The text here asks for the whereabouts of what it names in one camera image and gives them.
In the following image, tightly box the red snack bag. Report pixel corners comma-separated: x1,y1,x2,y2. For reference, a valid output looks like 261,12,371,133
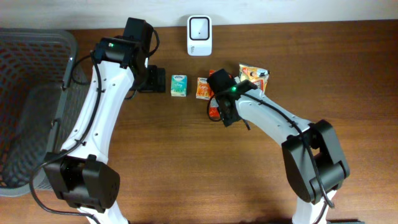
209,70,220,119

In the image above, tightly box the green tissue pack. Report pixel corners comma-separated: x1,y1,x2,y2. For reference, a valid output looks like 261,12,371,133
170,75,187,97

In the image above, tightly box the orange tissue pack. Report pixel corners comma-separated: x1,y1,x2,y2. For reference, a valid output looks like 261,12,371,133
196,77,212,100

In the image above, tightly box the cream snack bag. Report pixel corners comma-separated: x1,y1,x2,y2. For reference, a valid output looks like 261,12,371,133
239,63,269,92

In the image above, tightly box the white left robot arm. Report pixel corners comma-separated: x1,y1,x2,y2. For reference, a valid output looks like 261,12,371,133
37,17,165,223

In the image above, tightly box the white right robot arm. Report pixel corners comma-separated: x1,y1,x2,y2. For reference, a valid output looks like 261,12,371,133
206,69,350,223

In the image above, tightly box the white barcode scanner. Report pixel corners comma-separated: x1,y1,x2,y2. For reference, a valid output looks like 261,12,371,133
187,15,213,57

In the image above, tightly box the grey plastic mesh basket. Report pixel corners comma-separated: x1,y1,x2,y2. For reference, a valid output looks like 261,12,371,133
1,28,88,197

